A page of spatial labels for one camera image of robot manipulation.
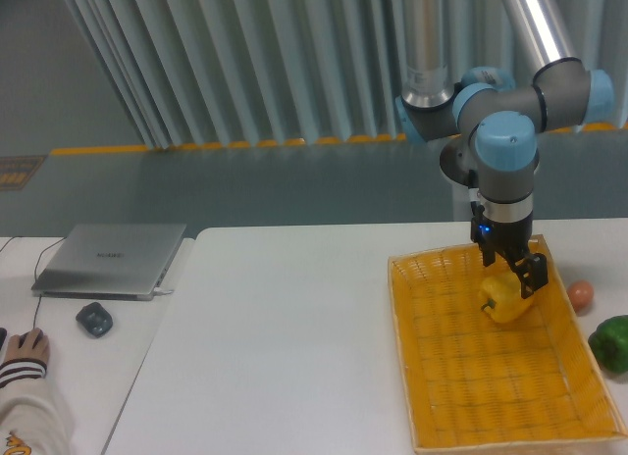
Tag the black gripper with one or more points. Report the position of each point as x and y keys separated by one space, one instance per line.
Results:
x=510 y=242

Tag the yellow bell pepper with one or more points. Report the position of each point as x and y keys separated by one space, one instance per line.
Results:
x=501 y=298

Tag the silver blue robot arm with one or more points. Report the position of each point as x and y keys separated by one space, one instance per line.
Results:
x=493 y=124

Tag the white sleeved forearm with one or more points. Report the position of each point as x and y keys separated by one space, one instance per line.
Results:
x=30 y=420

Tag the green bell pepper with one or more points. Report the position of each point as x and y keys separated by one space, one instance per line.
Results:
x=609 y=344

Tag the person's hand on mouse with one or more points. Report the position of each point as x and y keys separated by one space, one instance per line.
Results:
x=33 y=346

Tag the brown egg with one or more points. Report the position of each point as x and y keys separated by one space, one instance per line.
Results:
x=581 y=295

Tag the yellow woven basket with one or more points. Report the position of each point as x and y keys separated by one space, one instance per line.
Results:
x=474 y=386

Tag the grey folding partition screen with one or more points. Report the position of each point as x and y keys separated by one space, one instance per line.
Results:
x=230 y=72

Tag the silver closed laptop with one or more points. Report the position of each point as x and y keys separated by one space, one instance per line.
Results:
x=111 y=261

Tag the dark grey small case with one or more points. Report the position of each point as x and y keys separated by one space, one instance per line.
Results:
x=95 y=319

